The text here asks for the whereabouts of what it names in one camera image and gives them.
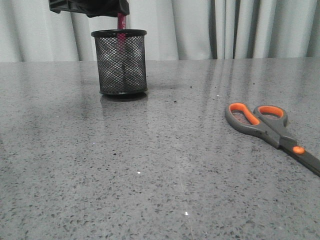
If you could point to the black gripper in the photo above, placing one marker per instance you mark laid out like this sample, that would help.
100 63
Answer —
92 8

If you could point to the grey orange scissors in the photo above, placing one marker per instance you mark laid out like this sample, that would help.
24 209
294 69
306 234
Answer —
269 123

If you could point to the grey curtain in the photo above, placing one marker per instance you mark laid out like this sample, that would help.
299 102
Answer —
176 30

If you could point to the pink pen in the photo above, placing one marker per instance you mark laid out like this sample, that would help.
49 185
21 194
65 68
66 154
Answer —
121 37

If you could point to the black mesh pen cup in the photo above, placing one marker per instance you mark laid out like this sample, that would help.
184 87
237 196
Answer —
125 74

